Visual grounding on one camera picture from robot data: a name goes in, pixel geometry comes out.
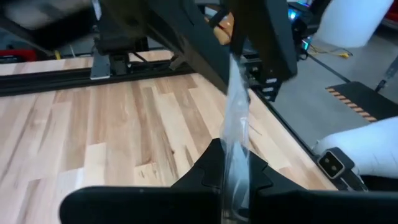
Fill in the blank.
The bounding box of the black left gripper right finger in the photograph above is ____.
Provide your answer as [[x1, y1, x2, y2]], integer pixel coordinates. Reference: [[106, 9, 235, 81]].
[[248, 152, 398, 224]]

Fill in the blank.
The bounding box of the person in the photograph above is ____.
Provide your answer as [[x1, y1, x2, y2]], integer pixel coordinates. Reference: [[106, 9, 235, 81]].
[[312, 116, 398, 191]]

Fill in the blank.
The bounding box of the red plastic bin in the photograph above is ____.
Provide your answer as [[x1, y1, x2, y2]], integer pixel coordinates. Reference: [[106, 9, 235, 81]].
[[0, 48, 39, 64]]

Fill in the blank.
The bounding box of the black aluminium table frame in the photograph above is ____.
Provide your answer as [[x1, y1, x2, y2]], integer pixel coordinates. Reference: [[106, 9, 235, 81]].
[[0, 58, 371, 192]]

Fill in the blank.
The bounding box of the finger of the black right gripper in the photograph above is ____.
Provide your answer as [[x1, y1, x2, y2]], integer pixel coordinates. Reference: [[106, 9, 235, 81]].
[[146, 0, 231, 94], [229, 0, 298, 83]]

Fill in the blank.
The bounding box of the white cylinder object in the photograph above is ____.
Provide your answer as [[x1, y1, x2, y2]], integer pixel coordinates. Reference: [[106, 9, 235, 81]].
[[316, 0, 395, 48]]

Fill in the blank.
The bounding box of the black strap with metal buckle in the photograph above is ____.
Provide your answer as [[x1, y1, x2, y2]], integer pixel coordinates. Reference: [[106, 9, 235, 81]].
[[317, 147, 368, 191]]

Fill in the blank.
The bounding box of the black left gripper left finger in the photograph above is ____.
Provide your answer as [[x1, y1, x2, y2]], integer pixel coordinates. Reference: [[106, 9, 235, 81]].
[[58, 139, 225, 224]]

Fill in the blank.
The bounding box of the small clear plastic bag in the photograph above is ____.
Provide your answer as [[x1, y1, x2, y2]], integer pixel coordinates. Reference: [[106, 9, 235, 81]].
[[219, 52, 251, 224]]

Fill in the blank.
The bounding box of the black mat with orange stripes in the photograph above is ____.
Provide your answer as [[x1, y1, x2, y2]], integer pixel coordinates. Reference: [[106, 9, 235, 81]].
[[325, 81, 398, 124]]

